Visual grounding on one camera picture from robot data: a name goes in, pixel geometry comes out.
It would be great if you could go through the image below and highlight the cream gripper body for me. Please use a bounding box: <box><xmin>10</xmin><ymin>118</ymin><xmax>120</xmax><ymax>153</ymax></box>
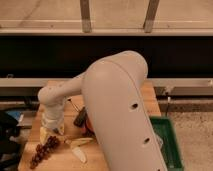
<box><xmin>40</xmin><ymin>124</ymin><xmax>65</xmax><ymax>144</ymax></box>

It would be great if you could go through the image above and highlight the bunch of red grapes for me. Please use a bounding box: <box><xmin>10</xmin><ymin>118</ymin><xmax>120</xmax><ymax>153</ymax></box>
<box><xmin>30</xmin><ymin>136</ymin><xmax>60</xmax><ymax>169</ymax></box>

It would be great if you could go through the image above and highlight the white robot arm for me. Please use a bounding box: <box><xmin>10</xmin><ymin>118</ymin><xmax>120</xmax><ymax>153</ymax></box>
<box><xmin>38</xmin><ymin>51</ymin><xmax>167</xmax><ymax>171</ymax></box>

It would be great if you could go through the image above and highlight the white knife blade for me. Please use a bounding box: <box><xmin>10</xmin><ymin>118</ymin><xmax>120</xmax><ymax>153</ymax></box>
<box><xmin>72</xmin><ymin>147</ymin><xmax>87</xmax><ymax>163</ymax></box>

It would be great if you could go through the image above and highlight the red bowl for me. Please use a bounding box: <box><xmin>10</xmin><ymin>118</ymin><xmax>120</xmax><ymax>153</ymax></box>
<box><xmin>86</xmin><ymin>118</ymin><xmax>95</xmax><ymax>134</ymax></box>

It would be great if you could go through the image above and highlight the dark bag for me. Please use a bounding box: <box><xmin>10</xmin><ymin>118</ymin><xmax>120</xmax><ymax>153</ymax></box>
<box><xmin>0</xmin><ymin>110</ymin><xmax>21</xmax><ymax>171</ymax></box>

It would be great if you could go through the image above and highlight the green plastic tray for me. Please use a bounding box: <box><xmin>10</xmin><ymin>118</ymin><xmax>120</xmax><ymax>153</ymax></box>
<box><xmin>150</xmin><ymin>116</ymin><xmax>184</xmax><ymax>171</ymax></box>

